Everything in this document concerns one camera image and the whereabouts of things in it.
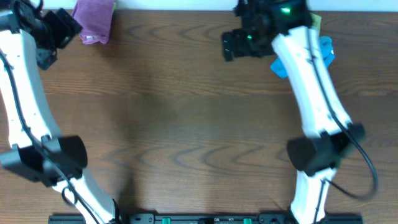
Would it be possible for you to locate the pink microfiber cloth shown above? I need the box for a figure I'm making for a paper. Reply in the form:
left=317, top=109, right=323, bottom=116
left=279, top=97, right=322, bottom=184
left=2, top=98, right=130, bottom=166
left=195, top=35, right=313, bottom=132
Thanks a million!
left=72, top=0, right=115, bottom=35

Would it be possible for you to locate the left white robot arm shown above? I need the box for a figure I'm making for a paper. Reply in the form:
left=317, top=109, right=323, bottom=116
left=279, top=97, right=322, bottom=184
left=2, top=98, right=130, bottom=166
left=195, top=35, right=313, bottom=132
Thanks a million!
left=1, top=0, right=123, bottom=223

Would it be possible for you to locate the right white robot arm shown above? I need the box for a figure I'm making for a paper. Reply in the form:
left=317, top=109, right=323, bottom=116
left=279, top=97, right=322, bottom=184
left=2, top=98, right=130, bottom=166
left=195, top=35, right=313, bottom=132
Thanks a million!
left=221, top=0, right=364, bottom=223

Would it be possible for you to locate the folded purple cloth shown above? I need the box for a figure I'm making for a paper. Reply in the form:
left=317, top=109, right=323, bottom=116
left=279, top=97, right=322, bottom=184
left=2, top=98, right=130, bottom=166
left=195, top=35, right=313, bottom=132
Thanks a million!
left=80, top=30, right=109, bottom=45

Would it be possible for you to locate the crumpled olive green cloth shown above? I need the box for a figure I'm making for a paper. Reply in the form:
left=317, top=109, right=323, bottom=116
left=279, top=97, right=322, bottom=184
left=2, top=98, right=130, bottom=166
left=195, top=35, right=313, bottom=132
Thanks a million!
left=310, top=12, right=322, bottom=32

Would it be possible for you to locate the folded green cloth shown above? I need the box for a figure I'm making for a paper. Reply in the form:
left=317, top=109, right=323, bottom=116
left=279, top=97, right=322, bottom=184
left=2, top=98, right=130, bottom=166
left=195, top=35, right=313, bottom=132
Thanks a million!
left=112, top=1, right=117, bottom=14

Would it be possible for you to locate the crumpled blue cloth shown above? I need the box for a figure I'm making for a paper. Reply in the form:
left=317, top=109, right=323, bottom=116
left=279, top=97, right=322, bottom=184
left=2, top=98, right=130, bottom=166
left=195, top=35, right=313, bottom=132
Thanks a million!
left=269, top=36, right=335, bottom=79

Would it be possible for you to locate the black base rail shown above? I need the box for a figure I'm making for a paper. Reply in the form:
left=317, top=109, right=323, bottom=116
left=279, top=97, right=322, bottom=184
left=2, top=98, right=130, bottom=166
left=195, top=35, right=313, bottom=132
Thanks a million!
left=48, top=212, right=363, bottom=224

